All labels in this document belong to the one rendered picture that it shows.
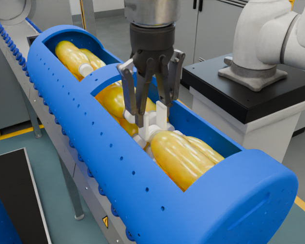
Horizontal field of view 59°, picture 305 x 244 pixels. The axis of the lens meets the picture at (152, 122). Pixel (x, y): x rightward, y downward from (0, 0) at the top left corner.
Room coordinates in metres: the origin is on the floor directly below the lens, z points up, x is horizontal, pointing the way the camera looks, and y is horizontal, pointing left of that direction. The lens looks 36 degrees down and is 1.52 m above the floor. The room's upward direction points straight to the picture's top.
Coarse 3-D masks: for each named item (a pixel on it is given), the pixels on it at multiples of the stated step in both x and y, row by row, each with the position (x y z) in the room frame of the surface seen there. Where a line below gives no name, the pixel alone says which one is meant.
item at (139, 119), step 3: (126, 108) 0.43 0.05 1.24; (138, 108) 0.43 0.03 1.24; (129, 111) 0.42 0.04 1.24; (138, 114) 0.43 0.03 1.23; (135, 117) 0.44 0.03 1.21; (138, 117) 0.43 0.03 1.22; (141, 117) 0.43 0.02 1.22; (135, 120) 0.44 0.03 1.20; (138, 120) 0.43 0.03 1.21; (141, 120) 0.43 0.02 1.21; (135, 123) 0.44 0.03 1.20; (138, 123) 0.43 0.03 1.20; (141, 123) 0.43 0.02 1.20; (138, 126) 0.43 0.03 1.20; (141, 126) 0.43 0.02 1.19
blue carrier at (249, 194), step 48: (48, 48) 0.94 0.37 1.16; (96, 48) 1.04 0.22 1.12; (48, 96) 0.67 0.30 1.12; (96, 144) 0.42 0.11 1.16; (144, 192) 0.28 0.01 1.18; (192, 192) 0.25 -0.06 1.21; (240, 192) 0.24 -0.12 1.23; (288, 192) 0.30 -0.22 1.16; (144, 240) 0.24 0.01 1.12; (192, 240) 0.20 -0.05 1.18; (240, 240) 0.24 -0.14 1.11
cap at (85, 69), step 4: (84, 64) 0.76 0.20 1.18; (88, 64) 0.77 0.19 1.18; (80, 68) 0.75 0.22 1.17; (84, 68) 0.75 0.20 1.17; (88, 68) 0.76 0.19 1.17; (92, 68) 0.76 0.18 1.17; (80, 72) 0.75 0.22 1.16; (84, 72) 0.75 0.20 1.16; (88, 72) 0.76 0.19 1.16; (84, 76) 0.75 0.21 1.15
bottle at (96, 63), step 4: (80, 48) 0.96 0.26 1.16; (84, 48) 0.96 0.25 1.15; (84, 52) 0.92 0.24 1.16; (88, 52) 0.92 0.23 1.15; (88, 56) 0.89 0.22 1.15; (92, 56) 0.88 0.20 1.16; (96, 56) 0.91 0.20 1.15; (92, 60) 0.85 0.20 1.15; (96, 60) 0.85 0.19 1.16; (100, 60) 0.86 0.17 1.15; (92, 64) 0.83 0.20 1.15; (96, 64) 0.83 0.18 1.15; (100, 64) 0.83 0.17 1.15; (104, 64) 0.84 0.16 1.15; (96, 68) 0.81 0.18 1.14
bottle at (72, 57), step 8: (56, 48) 0.90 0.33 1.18; (64, 48) 0.86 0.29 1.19; (72, 48) 0.85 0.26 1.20; (64, 56) 0.83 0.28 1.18; (72, 56) 0.80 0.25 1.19; (80, 56) 0.80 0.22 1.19; (64, 64) 0.83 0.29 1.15; (72, 64) 0.78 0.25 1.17; (80, 64) 0.77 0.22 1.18; (72, 72) 0.79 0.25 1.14
